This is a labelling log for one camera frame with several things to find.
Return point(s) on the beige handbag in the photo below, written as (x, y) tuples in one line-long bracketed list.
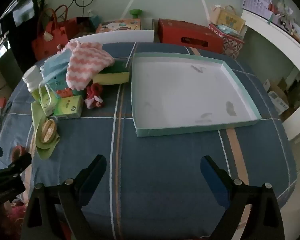
[(227, 18)]

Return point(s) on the black cabinet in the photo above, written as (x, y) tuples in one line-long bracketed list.
[(20, 12)]

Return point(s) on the teal box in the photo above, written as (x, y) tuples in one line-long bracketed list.
[(58, 81)]

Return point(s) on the green dumbbell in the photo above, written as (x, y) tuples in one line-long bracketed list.
[(136, 13)]

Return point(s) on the red felt handbag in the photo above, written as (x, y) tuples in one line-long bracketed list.
[(48, 40)]

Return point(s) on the white capped green bottle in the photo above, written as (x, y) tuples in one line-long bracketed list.
[(33, 78)]

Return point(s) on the white chair back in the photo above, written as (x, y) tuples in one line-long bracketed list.
[(115, 36)]

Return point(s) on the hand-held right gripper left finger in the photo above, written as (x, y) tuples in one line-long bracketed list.
[(92, 182)]

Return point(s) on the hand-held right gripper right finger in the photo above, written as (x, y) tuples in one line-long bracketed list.
[(215, 185)]

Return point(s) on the red tape roll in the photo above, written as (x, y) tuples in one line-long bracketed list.
[(17, 153)]

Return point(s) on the white shallow box green rim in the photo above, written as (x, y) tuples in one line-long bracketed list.
[(180, 92)]

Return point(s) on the patterned gift bag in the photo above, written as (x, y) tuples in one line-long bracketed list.
[(231, 45)]

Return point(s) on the yellow green sponge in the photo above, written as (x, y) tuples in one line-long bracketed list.
[(112, 76)]

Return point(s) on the small green tissue packet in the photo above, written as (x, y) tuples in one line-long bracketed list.
[(48, 102)]

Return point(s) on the red pink plush toy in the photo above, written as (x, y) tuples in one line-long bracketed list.
[(95, 95)]

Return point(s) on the cardboard boxes on floor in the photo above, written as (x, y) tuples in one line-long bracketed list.
[(280, 97)]

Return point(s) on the white shelf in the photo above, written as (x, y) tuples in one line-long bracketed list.
[(277, 32)]

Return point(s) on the red cardboard box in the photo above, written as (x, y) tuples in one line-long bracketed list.
[(187, 33)]

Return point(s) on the orange toy box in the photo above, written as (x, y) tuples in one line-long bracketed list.
[(118, 25)]

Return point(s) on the blue plaid bedsheet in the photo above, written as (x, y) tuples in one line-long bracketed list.
[(165, 167)]

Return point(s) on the pink white striped cloth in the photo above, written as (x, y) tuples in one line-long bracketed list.
[(85, 62)]

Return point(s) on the light green cloth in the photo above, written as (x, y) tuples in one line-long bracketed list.
[(46, 151)]

